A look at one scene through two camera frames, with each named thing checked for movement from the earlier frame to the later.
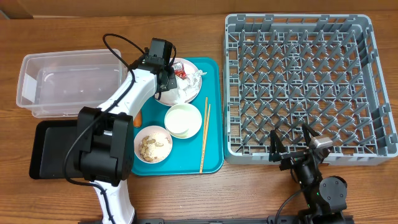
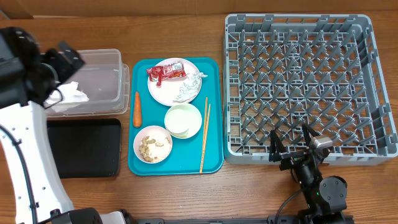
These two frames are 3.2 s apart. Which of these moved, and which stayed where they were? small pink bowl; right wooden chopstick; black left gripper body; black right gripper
Moved: black left gripper body
Stayed: right wooden chopstick; black right gripper; small pink bowl
